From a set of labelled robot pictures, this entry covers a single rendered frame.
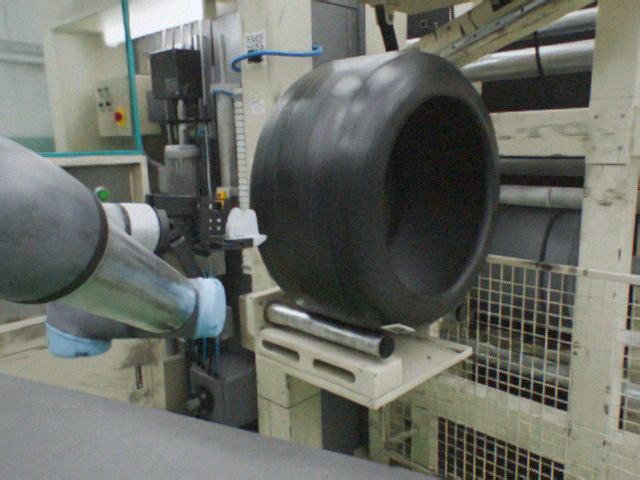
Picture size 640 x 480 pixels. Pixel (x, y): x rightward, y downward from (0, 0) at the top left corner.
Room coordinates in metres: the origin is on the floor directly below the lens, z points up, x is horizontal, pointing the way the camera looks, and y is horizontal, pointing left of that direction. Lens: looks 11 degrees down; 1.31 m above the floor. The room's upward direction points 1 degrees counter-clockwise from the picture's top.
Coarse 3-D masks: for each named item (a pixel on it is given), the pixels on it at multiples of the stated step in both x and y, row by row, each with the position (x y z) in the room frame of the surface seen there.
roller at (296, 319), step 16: (272, 304) 1.24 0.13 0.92; (272, 320) 1.23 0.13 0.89; (288, 320) 1.18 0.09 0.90; (304, 320) 1.15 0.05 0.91; (320, 320) 1.13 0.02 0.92; (336, 320) 1.11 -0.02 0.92; (320, 336) 1.12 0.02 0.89; (336, 336) 1.08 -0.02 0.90; (352, 336) 1.05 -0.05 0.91; (368, 336) 1.03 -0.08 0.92; (384, 336) 1.02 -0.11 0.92; (368, 352) 1.02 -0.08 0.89; (384, 352) 1.00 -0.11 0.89
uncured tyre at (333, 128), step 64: (384, 64) 1.03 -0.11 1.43; (448, 64) 1.14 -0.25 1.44; (320, 128) 0.97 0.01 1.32; (384, 128) 0.96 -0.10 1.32; (448, 128) 1.35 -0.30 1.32; (256, 192) 1.05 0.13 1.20; (320, 192) 0.93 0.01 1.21; (384, 192) 1.45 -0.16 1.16; (448, 192) 1.39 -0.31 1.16; (320, 256) 0.94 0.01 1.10; (384, 256) 0.95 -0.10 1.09; (448, 256) 1.32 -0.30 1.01; (384, 320) 1.00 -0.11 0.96
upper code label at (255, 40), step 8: (256, 32) 1.35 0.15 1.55; (264, 32) 1.33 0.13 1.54; (248, 40) 1.37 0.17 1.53; (256, 40) 1.35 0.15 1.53; (264, 40) 1.33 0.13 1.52; (248, 48) 1.37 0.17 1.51; (256, 48) 1.35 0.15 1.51; (264, 48) 1.33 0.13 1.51; (264, 56) 1.33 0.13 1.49; (248, 64) 1.37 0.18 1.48; (256, 64) 1.35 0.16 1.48; (264, 64) 1.33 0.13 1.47
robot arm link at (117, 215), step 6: (108, 204) 0.72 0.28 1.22; (114, 204) 0.72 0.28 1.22; (120, 204) 0.73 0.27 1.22; (108, 210) 0.70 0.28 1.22; (114, 210) 0.71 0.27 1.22; (120, 210) 0.72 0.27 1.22; (108, 216) 0.69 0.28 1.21; (114, 216) 0.70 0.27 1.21; (120, 216) 0.71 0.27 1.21; (126, 216) 0.71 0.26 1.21; (114, 222) 0.70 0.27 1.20; (120, 222) 0.70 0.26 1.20; (126, 222) 0.71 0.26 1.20; (120, 228) 0.70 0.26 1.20; (126, 228) 0.70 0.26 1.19
